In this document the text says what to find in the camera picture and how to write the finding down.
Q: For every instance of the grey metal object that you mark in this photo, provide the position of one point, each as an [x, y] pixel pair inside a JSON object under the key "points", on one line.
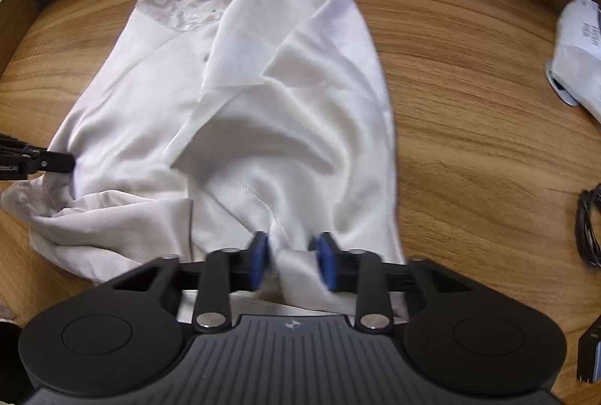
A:
{"points": [[561, 88]]}

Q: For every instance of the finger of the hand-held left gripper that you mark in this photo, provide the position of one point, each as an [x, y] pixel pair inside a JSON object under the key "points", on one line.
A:
{"points": [[51, 162]]}

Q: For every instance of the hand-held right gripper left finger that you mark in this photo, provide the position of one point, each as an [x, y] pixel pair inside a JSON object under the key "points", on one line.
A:
{"points": [[258, 262]]}

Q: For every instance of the white paper bag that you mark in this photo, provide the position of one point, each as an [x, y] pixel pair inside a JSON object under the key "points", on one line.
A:
{"points": [[582, 53]]}

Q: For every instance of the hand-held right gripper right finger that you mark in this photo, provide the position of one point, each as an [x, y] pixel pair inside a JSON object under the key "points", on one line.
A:
{"points": [[326, 263]]}

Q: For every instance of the grey plug adapter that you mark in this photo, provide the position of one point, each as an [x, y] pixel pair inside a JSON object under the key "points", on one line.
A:
{"points": [[590, 353]]}

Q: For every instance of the white shirt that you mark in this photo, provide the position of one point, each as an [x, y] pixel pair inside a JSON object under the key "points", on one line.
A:
{"points": [[281, 104]]}

